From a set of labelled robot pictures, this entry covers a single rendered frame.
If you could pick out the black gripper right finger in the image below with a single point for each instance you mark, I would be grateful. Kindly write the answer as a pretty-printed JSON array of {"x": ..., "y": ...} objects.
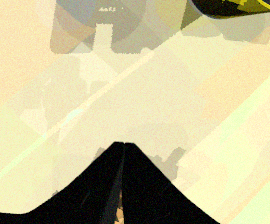
[{"x": 148, "y": 197}]

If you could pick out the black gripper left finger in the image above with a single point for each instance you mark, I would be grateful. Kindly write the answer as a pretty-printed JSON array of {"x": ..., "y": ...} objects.
[{"x": 91, "y": 198}]

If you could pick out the yellow cup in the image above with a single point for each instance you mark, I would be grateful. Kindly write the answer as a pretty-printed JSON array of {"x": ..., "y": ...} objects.
[{"x": 227, "y": 9}]

